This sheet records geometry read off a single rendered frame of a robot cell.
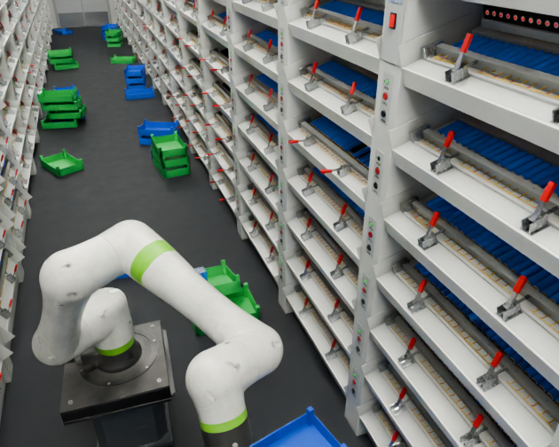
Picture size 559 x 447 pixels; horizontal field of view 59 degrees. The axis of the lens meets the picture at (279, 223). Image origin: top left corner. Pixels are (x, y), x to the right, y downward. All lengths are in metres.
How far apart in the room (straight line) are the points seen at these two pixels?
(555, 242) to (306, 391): 1.31
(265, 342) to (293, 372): 1.08
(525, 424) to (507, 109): 0.61
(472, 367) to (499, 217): 0.38
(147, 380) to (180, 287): 0.58
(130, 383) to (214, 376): 0.75
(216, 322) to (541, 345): 0.62
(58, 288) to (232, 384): 0.45
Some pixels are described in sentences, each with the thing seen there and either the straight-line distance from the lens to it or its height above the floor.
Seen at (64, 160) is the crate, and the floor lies 0.00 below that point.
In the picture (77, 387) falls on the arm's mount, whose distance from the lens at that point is 1.72.
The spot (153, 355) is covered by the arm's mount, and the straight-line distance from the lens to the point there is 1.73.
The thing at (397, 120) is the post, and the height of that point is 1.15.
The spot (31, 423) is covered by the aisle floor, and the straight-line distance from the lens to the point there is 2.14.
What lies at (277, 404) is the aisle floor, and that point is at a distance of 1.99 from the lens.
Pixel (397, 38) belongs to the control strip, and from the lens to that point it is 1.20.
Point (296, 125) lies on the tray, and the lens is 1.91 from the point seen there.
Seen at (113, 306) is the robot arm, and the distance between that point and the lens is 1.58.
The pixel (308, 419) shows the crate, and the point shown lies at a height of 0.04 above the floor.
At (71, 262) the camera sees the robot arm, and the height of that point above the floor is 0.92.
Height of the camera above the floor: 1.53
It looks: 30 degrees down
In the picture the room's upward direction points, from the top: straight up
